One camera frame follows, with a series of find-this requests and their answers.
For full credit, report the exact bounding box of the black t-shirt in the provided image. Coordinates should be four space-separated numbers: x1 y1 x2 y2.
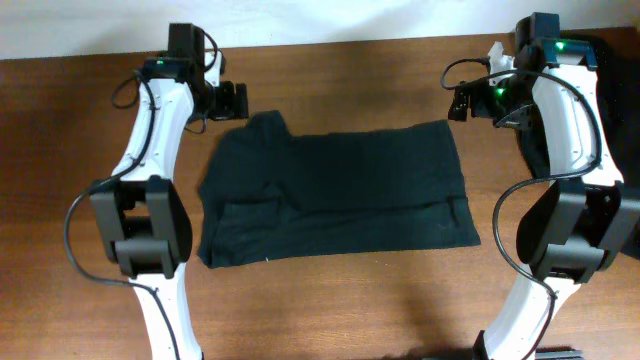
198 111 480 269

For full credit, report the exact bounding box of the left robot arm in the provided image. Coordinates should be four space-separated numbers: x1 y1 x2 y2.
87 23 249 359

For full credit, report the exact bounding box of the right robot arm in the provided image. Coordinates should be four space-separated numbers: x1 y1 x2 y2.
448 12 639 360

